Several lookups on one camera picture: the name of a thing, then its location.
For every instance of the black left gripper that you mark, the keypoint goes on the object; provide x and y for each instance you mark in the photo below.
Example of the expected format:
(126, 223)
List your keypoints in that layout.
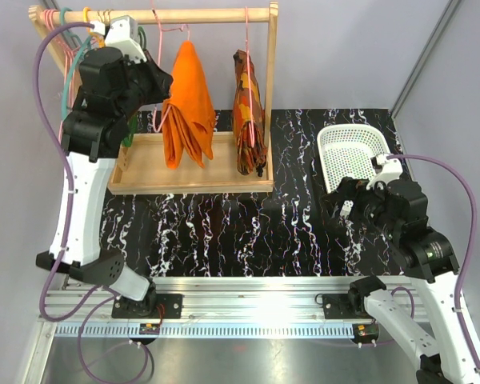
(160, 80)

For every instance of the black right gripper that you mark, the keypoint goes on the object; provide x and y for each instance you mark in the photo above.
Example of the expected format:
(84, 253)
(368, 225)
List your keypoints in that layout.
(349, 187)

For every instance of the pink wire hanger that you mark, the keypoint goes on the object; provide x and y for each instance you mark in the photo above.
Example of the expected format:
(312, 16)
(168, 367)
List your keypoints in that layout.
(157, 128)
(250, 99)

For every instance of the orange trousers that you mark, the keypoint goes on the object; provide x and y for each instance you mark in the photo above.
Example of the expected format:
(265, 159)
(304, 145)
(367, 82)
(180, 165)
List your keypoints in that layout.
(188, 115)

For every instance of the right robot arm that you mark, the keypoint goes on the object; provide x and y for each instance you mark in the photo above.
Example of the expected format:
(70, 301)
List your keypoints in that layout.
(450, 353)

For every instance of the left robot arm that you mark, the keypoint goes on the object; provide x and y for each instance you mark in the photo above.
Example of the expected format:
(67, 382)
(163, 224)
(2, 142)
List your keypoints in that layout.
(114, 86)

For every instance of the yellow plastic hanger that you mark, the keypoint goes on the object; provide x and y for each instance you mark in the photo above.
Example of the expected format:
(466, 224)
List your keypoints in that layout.
(92, 36)

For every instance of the green plastic hanger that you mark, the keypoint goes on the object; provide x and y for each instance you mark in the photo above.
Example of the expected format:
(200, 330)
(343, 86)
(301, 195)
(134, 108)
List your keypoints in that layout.
(133, 122)

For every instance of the teal plastic hanger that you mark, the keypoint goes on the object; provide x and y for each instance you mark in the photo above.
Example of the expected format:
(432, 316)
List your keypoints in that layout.
(70, 76)

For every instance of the pink empty hanger left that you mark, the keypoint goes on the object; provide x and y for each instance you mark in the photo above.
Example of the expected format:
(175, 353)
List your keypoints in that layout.
(60, 43)

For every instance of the camouflage patterned trousers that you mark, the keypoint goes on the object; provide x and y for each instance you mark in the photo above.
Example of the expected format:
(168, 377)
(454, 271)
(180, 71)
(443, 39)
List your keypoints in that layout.
(249, 159)

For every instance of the white perforated plastic basket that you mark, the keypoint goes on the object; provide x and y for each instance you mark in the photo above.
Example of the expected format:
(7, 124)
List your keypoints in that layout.
(346, 150)

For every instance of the wooden clothes rack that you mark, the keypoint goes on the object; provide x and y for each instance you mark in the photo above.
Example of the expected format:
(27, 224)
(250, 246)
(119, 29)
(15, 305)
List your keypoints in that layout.
(141, 168)

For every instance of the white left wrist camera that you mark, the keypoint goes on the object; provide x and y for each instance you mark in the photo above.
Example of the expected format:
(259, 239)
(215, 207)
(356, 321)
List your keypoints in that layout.
(123, 35)

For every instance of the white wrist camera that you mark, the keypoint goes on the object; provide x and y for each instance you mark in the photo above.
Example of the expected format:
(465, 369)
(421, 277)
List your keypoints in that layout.
(387, 168)
(123, 35)

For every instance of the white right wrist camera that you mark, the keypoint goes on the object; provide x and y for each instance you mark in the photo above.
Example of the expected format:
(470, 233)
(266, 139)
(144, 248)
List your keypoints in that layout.
(387, 168)

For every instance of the aluminium mounting rail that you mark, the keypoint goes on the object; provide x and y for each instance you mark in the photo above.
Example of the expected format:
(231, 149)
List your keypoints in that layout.
(250, 264)

